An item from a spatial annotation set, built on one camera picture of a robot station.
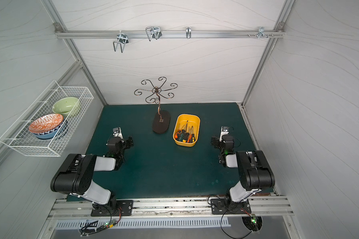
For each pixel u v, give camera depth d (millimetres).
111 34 784
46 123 630
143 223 702
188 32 780
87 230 687
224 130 835
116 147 723
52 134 574
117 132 811
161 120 1076
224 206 733
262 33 763
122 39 783
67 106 730
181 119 1053
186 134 986
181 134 987
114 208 677
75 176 446
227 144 728
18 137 566
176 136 973
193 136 1005
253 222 716
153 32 765
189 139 963
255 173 466
